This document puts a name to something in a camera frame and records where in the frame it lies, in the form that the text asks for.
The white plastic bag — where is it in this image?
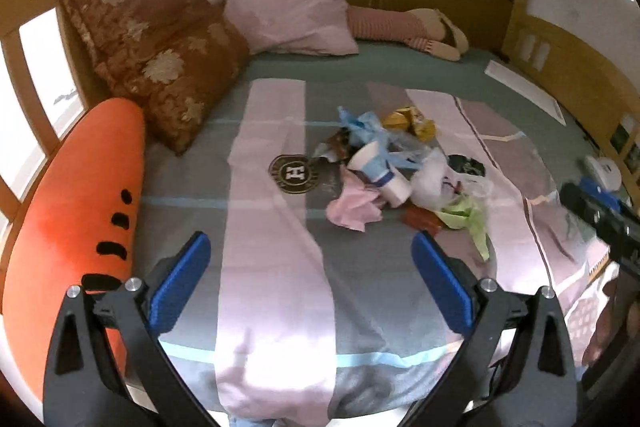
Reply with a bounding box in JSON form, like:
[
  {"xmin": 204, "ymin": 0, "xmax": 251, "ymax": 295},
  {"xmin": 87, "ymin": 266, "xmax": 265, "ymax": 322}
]
[{"xmin": 410, "ymin": 147, "xmax": 494, "ymax": 210}]

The dark green snack bag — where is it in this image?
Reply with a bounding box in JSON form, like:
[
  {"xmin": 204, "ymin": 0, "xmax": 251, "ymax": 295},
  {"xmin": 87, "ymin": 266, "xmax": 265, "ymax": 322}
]
[{"xmin": 448, "ymin": 154, "xmax": 486, "ymax": 178}]

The person's right hand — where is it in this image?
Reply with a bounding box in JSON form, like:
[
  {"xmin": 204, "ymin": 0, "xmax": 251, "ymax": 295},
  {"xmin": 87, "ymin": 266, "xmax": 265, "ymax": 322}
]
[{"xmin": 582, "ymin": 279, "xmax": 617, "ymax": 366}]

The white handheld appliance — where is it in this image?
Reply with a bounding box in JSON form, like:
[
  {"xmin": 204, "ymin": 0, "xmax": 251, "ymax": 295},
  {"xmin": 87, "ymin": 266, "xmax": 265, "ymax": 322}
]
[{"xmin": 584, "ymin": 155, "xmax": 623, "ymax": 192}]

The red cigarette pack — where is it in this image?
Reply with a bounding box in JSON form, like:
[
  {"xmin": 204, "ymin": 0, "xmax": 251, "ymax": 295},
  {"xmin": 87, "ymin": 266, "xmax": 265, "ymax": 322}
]
[{"xmin": 401, "ymin": 204, "xmax": 444, "ymax": 236}]

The light green crumpled paper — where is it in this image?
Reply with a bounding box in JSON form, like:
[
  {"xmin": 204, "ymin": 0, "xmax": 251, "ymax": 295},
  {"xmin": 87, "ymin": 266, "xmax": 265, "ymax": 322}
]
[{"xmin": 435, "ymin": 195, "xmax": 490, "ymax": 262}]

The green bed sheet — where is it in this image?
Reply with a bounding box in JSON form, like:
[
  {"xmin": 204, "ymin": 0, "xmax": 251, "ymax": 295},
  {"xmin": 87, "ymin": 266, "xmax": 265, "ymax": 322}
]
[{"xmin": 199, "ymin": 38, "xmax": 609, "ymax": 208}]

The orange carrot plush pillow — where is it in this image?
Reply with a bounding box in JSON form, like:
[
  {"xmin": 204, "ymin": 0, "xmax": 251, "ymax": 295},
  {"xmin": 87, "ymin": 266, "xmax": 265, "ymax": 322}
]
[{"xmin": 2, "ymin": 98, "xmax": 145, "ymax": 397}]

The pink grey striped blanket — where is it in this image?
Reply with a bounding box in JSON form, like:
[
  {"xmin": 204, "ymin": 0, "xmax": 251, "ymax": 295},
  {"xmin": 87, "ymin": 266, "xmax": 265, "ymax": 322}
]
[{"xmin": 134, "ymin": 78, "xmax": 594, "ymax": 426}]

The pink crumpled tissue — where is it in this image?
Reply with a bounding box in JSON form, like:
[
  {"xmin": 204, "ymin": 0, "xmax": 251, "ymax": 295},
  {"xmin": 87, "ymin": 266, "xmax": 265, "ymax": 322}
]
[{"xmin": 326, "ymin": 166, "xmax": 386, "ymax": 232}]

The white blue paper cup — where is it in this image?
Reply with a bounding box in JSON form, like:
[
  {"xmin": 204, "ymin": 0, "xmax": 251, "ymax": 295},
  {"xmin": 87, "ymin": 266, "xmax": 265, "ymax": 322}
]
[{"xmin": 347, "ymin": 141, "xmax": 411, "ymax": 208}]

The white flat board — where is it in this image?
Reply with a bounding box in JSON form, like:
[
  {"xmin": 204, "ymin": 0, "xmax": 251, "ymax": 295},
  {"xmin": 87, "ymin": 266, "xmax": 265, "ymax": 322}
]
[{"xmin": 485, "ymin": 60, "xmax": 566, "ymax": 126}]

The yellow snack wrapper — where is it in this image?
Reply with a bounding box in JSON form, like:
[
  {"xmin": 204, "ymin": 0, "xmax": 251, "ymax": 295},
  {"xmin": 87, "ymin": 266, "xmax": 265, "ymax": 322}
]
[{"xmin": 382, "ymin": 105, "xmax": 436, "ymax": 143}]

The blue crumpled plastic glove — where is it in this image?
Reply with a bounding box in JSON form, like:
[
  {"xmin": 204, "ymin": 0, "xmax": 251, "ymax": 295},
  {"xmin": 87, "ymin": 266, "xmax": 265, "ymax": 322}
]
[{"xmin": 337, "ymin": 106, "xmax": 395, "ymax": 156}]

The brown floral cushion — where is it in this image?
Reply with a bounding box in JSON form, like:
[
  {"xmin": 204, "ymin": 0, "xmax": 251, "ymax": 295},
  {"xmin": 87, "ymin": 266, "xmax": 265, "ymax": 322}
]
[{"xmin": 58, "ymin": 0, "xmax": 250, "ymax": 155}]

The striped plush doll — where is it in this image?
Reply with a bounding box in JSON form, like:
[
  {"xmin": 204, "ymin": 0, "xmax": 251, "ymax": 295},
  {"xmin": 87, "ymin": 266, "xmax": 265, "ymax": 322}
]
[{"xmin": 347, "ymin": 6, "xmax": 470, "ymax": 62}]

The pink pillow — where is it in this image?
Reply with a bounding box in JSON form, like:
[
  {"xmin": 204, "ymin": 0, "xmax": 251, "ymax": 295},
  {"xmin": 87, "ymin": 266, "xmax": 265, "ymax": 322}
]
[{"xmin": 224, "ymin": 0, "xmax": 358, "ymax": 56}]

